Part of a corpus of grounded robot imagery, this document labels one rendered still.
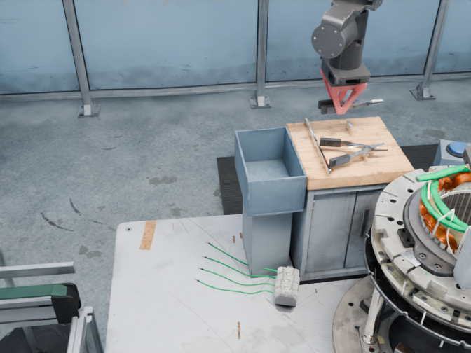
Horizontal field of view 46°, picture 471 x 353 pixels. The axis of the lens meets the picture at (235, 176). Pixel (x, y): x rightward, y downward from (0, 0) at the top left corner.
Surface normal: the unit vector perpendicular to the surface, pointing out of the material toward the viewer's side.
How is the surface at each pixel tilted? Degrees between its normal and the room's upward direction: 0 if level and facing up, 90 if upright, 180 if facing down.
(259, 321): 0
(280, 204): 90
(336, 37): 91
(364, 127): 0
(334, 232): 90
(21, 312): 90
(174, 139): 0
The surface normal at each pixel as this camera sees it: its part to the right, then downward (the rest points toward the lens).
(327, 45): -0.52, 0.54
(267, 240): 0.15, 0.61
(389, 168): 0.00, -0.79
